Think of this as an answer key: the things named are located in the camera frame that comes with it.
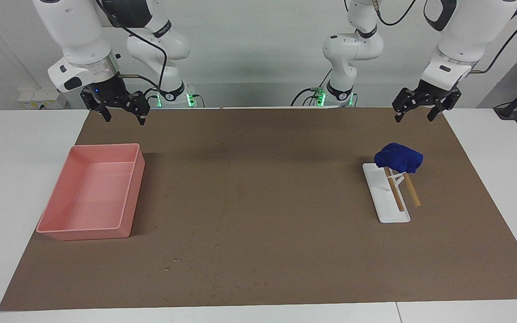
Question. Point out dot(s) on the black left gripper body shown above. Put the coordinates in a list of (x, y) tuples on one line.
[(427, 94)]

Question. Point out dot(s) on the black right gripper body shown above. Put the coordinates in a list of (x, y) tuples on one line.
[(115, 94)]

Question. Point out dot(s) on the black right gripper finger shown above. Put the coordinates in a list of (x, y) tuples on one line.
[(141, 117), (105, 114)]

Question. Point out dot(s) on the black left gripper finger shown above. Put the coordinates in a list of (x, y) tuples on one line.
[(433, 114), (399, 115)]

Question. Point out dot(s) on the blue towel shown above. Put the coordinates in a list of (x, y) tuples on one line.
[(397, 157)]

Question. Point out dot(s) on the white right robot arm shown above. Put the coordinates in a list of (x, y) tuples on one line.
[(79, 36)]

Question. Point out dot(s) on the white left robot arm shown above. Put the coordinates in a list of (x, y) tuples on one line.
[(465, 31)]

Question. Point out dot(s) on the white power strip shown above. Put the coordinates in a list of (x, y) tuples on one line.
[(38, 96)]

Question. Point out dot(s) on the pink plastic bin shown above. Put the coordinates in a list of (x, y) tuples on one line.
[(92, 193)]

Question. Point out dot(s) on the white rack with wooden bars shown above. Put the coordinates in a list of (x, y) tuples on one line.
[(384, 197)]

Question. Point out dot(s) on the brown table mat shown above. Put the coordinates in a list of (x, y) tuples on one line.
[(263, 202)]

